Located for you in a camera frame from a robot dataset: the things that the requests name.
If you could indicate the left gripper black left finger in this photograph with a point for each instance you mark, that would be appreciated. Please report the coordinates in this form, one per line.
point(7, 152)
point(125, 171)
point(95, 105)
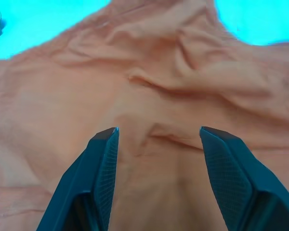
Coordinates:
point(82, 187)

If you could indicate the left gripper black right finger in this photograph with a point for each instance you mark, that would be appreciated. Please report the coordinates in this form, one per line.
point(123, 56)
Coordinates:
point(243, 187)

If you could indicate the orange shorts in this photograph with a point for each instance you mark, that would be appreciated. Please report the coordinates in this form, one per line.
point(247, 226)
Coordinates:
point(144, 84)

